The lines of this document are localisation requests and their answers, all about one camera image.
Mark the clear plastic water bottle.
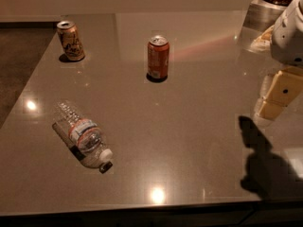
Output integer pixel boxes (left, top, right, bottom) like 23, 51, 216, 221
52, 100, 113, 173

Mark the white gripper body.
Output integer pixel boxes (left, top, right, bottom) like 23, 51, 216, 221
271, 0, 303, 66

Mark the metal dispenser base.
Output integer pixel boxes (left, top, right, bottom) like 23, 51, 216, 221
243, 0, 285, 31

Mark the tan patterned soda can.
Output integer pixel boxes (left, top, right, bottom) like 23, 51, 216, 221
57, 21, 85, 61

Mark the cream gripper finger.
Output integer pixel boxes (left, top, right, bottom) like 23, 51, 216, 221
252, 26, 274, 51
256, 66, 303, 121

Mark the red coke can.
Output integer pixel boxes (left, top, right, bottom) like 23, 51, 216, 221
147, 35, 169, 82

